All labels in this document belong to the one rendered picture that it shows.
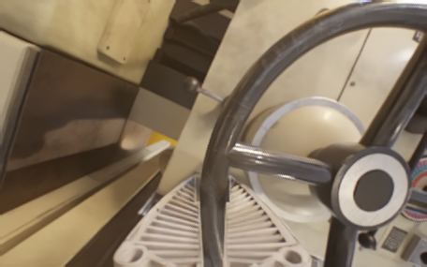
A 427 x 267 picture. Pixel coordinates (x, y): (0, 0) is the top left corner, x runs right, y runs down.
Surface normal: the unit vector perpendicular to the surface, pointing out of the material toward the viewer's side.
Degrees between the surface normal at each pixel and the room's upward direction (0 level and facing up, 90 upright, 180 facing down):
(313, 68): 90
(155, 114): 90
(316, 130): 95
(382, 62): 90
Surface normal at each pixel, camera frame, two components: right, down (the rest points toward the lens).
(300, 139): -0.07, -0.01
